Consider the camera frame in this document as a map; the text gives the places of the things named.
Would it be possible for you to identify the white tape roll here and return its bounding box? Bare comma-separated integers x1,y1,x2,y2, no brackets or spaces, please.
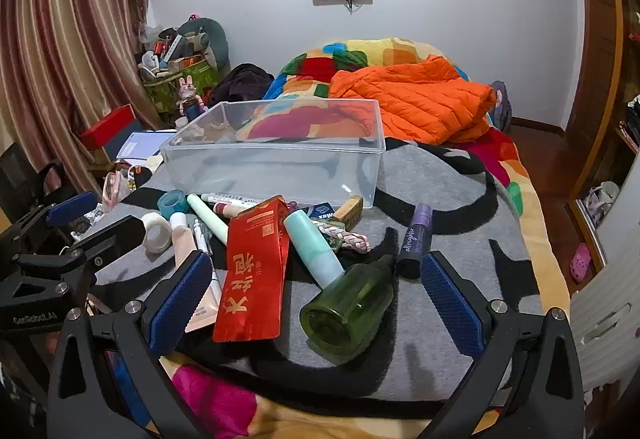
141,212,173,253

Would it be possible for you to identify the teal tape roll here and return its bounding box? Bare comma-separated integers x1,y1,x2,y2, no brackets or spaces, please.
157,190,188,216

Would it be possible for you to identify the white shoe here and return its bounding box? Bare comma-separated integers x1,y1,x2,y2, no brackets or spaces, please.
585,182,621,225

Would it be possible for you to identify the colourful patchwork blanket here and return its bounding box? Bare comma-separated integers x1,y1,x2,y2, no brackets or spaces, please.
100,38,572,439

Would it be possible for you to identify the pink bag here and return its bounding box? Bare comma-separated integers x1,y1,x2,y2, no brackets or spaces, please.
102,170,132,210

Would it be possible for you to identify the dark clothing pile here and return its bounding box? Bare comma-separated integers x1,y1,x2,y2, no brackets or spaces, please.
207,63,275,107

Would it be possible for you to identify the pink slipper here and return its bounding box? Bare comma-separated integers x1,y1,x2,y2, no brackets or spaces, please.
570,243,593,282

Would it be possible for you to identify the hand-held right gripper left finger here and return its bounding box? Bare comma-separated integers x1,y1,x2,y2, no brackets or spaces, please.
46,250,221,439

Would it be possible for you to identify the beige cream tube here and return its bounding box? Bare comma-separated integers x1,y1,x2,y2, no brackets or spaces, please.
170,213,223,334

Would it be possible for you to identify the pink white braided hair tie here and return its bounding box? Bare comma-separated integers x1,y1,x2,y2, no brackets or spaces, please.
310,219,371,254

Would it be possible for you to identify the wooden wardrobe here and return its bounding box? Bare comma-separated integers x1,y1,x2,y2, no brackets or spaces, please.
560,0,640,240

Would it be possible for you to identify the purple spray bottle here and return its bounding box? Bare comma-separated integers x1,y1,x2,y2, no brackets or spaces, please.
396,202,434,279

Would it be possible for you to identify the striped brown curtain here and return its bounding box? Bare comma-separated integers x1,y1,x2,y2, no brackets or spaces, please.
0,0,151,200

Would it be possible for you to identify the cluttered green basket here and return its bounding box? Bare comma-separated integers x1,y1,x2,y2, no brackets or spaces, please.
142,59,221,112

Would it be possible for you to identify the red foil packet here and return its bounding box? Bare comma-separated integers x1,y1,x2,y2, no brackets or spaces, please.
212,196,292,344

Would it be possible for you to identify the red box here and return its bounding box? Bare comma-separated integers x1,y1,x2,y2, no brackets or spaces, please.
80,104,137,150

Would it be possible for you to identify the black chair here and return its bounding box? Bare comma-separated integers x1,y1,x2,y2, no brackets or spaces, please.
0,142,66,230

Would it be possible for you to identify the pink bunny toy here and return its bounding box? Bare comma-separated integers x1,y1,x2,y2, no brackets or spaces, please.
177,75,205,117

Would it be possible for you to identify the green glass bottle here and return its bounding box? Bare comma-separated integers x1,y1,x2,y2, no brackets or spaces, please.
299,254,397,366

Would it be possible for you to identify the orange blanket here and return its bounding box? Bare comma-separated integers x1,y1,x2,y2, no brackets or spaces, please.
328,55,498,145

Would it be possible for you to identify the mint green bottle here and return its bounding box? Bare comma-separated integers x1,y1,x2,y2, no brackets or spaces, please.
283,210,346,289

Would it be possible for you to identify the blue notebook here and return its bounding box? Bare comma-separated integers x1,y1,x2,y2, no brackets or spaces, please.
116,130,176,160

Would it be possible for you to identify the light green tube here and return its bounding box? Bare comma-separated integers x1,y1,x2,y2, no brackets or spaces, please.
187,194,230,245

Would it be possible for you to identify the white sliding door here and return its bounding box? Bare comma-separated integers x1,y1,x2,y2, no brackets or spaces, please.
597,154,640,270

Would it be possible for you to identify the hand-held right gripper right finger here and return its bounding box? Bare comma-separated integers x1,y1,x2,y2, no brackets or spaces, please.
420,250,586,439

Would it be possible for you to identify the white ointment tube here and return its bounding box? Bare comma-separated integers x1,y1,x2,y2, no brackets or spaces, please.
201,192,261,207

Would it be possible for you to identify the beige cylinder with red band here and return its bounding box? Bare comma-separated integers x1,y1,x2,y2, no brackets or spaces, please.
212,202,251,220

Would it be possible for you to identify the purple grey cloth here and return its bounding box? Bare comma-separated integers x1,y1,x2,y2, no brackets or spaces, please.
492,80,513,132

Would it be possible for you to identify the yellow small bottle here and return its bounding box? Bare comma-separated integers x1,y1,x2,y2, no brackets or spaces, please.
331,196,364,231

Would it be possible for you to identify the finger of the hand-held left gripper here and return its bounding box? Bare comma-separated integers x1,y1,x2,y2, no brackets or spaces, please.
15,215,147,285
10,192,99,240

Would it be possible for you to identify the clear plastic storage box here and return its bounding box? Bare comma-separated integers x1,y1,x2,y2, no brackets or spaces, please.
159,99,387,210

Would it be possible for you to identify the grey neck pillow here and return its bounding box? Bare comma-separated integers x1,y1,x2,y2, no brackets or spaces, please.
177,18,231,70

